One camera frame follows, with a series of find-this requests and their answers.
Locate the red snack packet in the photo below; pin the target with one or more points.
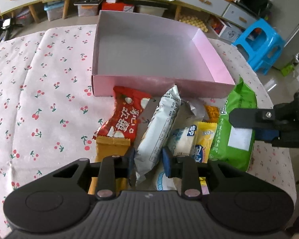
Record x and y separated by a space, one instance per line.
129 105

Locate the white patterned box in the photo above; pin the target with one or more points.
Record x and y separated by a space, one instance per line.
223 29

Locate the green snack packet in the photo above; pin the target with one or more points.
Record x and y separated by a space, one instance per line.
232 144

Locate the pink cardboard box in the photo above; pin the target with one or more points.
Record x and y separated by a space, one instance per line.
153 54

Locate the yellow egg tray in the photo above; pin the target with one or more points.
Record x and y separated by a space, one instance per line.
194 21

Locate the silver long snack packet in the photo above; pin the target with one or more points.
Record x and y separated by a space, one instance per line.
148 150

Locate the clear storage bin blue lid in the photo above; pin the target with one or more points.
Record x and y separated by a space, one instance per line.
54 10

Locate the orange brown snack packet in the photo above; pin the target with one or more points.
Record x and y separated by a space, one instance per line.
107 146

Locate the black tripod device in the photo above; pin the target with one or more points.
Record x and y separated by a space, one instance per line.
6 28

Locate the red cardboard box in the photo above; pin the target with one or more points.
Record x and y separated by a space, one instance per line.
119 6

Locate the clear storage bin right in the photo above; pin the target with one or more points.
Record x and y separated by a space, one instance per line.
150 10

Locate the cherry print pink cloth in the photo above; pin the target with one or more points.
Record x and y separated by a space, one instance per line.
48 113

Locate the clear storage bin with keyboard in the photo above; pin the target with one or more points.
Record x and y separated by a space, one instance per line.
88 8

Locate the yellow snack packet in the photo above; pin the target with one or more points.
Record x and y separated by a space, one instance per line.
205 136

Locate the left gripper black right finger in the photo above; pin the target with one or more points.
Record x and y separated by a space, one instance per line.
220 177

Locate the white blue snack packet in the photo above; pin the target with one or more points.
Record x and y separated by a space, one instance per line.
181 142

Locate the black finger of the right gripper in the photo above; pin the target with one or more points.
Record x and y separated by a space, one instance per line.
261 121

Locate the blue plastic stool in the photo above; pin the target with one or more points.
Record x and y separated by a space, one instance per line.
262 45

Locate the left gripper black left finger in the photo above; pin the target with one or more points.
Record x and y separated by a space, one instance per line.
100 176

